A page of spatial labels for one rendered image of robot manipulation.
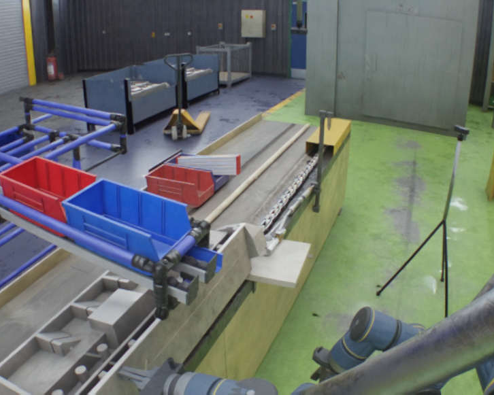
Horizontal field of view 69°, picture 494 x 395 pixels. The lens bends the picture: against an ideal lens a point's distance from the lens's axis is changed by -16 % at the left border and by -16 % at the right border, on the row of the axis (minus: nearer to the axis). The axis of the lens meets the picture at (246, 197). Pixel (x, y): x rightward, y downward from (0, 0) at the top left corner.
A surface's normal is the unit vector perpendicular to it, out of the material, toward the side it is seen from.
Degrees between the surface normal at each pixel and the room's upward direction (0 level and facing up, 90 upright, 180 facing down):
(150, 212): 88
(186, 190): 92
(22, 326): 0
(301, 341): 0
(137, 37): 90
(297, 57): 90
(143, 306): 80
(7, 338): 0
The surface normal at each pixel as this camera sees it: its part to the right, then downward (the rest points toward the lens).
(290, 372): 0.00, -0.90
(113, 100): -0.39, 0.40
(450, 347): -0.85, 0.02
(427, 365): -0.76, 0.20
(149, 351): 0.91, 0.01
